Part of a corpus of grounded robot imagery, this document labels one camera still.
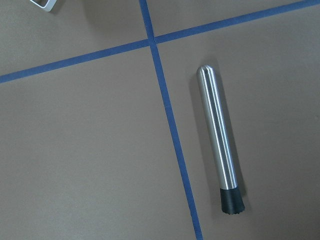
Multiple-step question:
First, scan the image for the steel muddler black tip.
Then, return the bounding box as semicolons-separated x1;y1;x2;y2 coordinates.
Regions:
196;64;245;215

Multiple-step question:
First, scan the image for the white wire cup rack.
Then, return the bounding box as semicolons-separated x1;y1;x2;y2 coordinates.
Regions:
29;0;57;12

